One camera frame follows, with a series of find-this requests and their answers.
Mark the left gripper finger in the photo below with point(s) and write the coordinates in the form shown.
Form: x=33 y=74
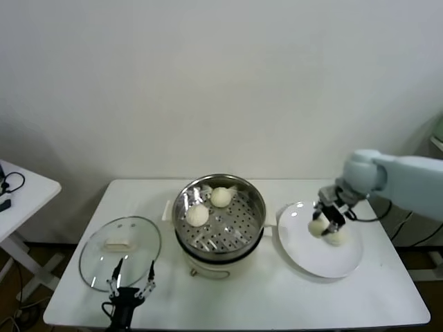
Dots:
x=114 y=278
x=149 y=280

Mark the stainless steel steamer basket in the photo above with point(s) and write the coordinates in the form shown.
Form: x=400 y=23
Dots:
x=225 y=224

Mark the white metal floor frame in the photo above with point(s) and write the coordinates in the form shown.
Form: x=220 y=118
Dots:
x=38 y=266
x=420 y=268

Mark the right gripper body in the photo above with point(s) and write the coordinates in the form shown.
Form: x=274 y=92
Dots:
x=335 y=198

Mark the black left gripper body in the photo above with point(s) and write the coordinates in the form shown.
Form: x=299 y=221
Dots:
x=126 y=296

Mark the white electric cooker base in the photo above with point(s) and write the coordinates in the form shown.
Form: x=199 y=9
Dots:
x=211 y=268

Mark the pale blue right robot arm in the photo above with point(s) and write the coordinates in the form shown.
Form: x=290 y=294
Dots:
x=401 y=180

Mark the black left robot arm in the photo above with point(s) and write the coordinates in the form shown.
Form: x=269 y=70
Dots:
x=121 y=320

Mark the white side table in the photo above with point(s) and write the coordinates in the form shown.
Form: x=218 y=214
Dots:
x=24 y=204

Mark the white round plate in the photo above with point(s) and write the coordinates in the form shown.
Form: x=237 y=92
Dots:
x=311 y=256

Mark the small dark blue device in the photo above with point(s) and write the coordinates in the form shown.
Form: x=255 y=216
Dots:
x=5 y=205

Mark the white steamed baozi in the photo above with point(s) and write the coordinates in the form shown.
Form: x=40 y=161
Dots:
x=220 y=198
x=339 y=238
x=197 y=216
x=315 y=229

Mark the dark screen device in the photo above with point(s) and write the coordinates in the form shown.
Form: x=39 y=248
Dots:
x=1 y=172

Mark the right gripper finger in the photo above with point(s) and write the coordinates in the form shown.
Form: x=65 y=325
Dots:
x=335 y=220
x=317 y=211

